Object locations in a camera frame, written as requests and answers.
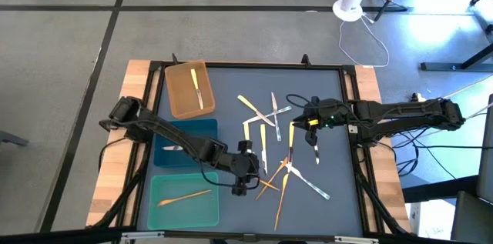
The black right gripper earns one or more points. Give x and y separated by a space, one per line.
327 110

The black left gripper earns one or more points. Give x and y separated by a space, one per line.
244 167

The gold knife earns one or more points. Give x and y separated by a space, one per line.
271 186
262 192
281 203
185 197

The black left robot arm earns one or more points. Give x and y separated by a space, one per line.
173 136

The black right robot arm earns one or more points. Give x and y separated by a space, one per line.
404 111

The grey table mat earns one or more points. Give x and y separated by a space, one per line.
239 213

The silver mounting plate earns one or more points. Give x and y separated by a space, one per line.
353 128

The blue plastic bin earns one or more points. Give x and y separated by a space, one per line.
169 159

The green plastic bin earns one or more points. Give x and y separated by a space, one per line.
183 217

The orange plastic bin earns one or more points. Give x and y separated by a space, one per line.
179 90

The white power strip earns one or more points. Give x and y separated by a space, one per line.
415 96

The black desk foot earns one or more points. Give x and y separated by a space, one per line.
439 66

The black base beam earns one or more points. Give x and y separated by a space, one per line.
435 190

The dark grey chair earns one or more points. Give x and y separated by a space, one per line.
471 217

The grey floor object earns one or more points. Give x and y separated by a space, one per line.
11 139

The black table frame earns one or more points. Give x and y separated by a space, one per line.
239 65

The silver aluminium bracket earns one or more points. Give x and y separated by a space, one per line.
356 240
142 236

